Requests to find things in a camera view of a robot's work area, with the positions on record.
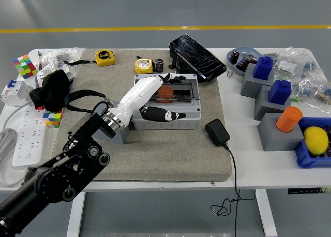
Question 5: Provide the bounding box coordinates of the black power adapter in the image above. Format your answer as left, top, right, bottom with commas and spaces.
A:
204, 118, 231, 147

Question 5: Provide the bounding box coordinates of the white cardboard package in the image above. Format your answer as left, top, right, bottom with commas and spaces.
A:
35, 61, 78, 89

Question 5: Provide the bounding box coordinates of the black cloth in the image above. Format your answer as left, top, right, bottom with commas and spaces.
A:
28, 69, 72, 111

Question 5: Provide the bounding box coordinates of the white circuit breaker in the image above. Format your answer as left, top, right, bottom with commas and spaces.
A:
0, 79, 34, 107

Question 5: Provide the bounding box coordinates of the yellow square tape measure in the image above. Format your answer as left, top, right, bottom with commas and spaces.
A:
64, 49, 116, 67

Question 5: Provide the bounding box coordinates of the blue-grey dish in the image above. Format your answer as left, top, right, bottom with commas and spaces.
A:
227, 46, 264, 77

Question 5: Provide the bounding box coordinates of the brown capacitor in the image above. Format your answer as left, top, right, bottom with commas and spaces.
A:
235, 57, 250, 70

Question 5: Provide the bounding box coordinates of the grey electrical junction box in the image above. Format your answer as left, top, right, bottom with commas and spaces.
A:
131, 73, 202, 130

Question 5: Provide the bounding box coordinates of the orange cylinder battery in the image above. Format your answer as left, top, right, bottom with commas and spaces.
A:
157, 86, 174, 103
275, 106, 304, 133

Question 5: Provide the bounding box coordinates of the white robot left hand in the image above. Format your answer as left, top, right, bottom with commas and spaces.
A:
110, 72, 187, 131

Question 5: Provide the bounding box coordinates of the white table leg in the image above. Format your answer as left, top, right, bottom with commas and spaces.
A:
66, 192, 86, 237
254, 189, 278, 237

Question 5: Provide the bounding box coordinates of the blue plastic block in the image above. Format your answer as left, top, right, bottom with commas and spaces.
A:
268, 79, 292, 105
252, 56, 274, 80

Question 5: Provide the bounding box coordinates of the grey-brown fabric mat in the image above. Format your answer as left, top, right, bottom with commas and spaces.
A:
49, 48, 233, 183

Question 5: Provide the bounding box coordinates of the black adapter cord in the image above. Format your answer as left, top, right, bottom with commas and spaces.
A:
210, 143, 255, 237

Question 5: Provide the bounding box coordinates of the white power strip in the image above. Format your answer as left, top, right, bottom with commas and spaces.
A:
11, 106, 65, 168

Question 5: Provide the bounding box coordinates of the clear plastic bag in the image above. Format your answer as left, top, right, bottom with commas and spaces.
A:
38, 47, 85, 67

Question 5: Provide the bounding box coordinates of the yellow lemon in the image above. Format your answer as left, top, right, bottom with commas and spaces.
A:
303, 126, 329, 156

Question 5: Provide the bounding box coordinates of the colourful puzzle cube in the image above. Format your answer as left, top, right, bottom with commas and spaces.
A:
42, 109, 64, 129
12, 54, 37, 80

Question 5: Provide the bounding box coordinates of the yellow round tape measure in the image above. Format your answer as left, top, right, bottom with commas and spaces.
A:
134, 57, 155, 74

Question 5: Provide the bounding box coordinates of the blue plastic bin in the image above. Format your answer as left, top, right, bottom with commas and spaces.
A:
294, 117, 331, 169

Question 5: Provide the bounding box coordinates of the grey block holder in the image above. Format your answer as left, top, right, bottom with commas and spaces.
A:
254, 84, 293, 121
94, 123, 131, 145
240, 63, 275, 98
257, 113, 305, 152

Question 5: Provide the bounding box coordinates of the black desk control panel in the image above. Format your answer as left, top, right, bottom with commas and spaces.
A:
288, 187, 331, 195

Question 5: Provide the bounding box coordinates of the black glossy case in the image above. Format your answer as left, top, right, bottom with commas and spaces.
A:
168, 34, 228, 83

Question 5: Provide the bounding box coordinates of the plastic bag of resistors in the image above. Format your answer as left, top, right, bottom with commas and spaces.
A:
294, 78, 331, 113
263, 47, 318, 80

